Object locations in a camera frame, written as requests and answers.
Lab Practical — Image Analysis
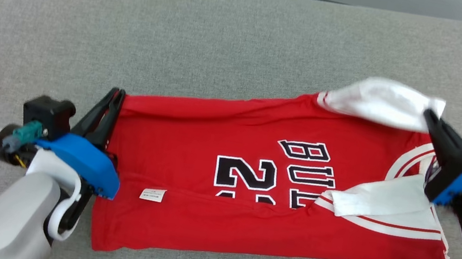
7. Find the red basketball jersey white trim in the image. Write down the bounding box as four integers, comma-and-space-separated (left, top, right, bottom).
85, 34, 462, 259

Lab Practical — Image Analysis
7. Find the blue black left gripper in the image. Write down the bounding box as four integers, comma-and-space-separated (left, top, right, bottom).
0, 70, 136, 201

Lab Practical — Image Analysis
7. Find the grey fabric sofa seat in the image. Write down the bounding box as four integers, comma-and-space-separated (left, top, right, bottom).
0, 0, 462, 259

